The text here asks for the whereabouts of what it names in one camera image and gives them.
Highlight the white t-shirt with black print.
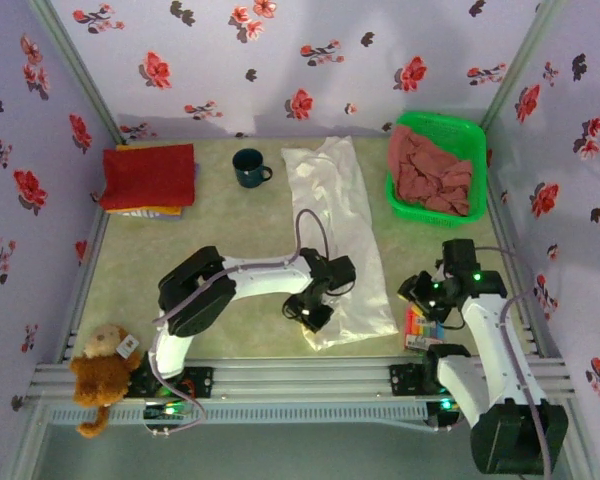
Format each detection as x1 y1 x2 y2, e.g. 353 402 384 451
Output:
280 135 400 354

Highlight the pack of coloured markers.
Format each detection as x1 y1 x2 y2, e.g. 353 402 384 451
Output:
403 303 445 352

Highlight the dusty pink crumpled t-shirt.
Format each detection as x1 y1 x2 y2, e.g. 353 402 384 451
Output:
387 124 474 217

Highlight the dark blue mug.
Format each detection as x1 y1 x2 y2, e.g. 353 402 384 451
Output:
231 148 274 190

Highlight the green plastic basket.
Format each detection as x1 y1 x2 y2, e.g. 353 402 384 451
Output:
383 112 489 226

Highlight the red folded t-shirt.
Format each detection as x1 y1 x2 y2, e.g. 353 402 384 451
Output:
98 143 197 211

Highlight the brown monkey plush toy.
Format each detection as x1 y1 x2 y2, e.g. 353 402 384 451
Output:
69 323 144 439

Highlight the lilac left arm cable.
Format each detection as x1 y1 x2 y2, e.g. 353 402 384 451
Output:
147 208 330 439

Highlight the lilac arm cable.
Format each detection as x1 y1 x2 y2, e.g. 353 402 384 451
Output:
147 208 330 439
429 244 554 480

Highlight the lilac right arm cable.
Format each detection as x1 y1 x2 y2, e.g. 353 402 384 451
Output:
429 244 554 480

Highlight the aluminium side rail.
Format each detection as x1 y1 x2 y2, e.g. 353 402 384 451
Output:
54 207 114 361
484 149 564 360

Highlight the aluminium cross rail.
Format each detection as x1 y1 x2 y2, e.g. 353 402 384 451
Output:
27 355 579 404

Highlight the grey slotted cable duct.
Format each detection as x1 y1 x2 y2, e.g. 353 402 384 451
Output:
47 402 429 427

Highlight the aluminium corner post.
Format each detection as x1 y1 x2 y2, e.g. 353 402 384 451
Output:
27 0 126 146
479 0 566 132

